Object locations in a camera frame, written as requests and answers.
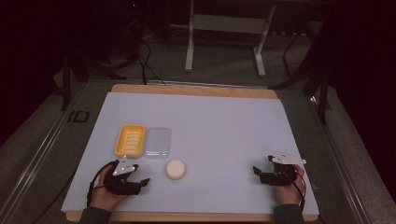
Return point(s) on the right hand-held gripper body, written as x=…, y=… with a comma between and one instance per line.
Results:
x=281, y=174

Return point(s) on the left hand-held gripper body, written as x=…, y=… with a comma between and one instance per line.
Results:
x=117, y=183

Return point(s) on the person's left hand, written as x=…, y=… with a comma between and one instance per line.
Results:
x=104, y=196

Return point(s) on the person's right hand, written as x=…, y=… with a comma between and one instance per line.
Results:
x=289, y=191

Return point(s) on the yellow soap dish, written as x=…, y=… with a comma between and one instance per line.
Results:
x=130, y=140

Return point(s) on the round white soap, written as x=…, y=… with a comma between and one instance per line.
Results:
x=175, y=169

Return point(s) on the clear plastic container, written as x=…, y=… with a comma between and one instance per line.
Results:
x=158, y=143

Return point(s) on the white foam mat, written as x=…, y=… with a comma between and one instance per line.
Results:
x=218, y=133

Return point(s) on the black metal stand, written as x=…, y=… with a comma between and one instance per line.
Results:
x=66, y=81
x=323, y=93

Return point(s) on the white metal stand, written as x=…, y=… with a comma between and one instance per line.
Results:
x=230, y=23

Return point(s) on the dark equipment rack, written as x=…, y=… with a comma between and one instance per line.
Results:
x=134, y=18

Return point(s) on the metal floor rail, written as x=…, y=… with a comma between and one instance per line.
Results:
x=34, y=165
x=342, y=168

